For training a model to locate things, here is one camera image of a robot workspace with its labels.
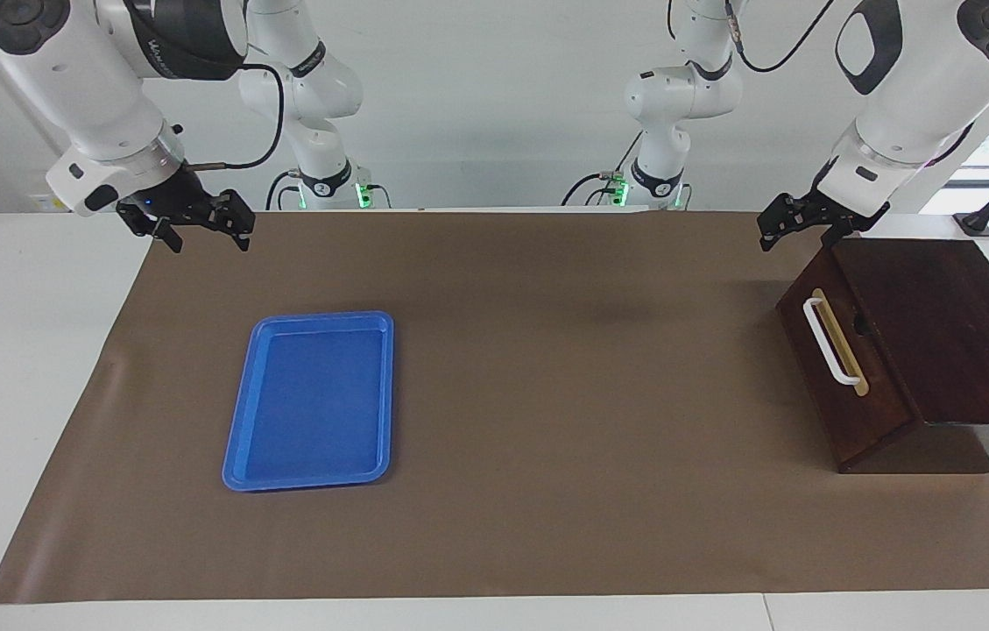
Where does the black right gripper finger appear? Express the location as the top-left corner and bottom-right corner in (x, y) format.
(211, 188), (257, 253)
(117, 207), (186, 256)

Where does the white drawer handle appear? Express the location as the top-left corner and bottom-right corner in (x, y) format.
(802, 298), (865, 386)

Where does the dark wooden drawer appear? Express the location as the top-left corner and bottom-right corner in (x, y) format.
(776, 248), (921, 450)

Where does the dark wooden drawer cabinet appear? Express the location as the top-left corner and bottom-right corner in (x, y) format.
(776, 238), (989, 475)

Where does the blue plastic tray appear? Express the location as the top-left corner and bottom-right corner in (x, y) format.
(222, 310), (395, 493)

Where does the brown table mat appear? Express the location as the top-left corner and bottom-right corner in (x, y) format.
(0, 210), (989, 604)

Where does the black base cable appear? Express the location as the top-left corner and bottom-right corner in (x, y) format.
(561, 171), (626, 208)
(265, 170), (302, 211)

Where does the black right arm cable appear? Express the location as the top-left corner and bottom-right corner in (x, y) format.
(183, 61), (286, 172)

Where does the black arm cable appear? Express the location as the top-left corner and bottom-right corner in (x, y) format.
(726, 0), (837, 74)
(183, 61), (286, 172)

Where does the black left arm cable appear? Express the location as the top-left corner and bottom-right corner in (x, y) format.
(726, 0), (837, 74)

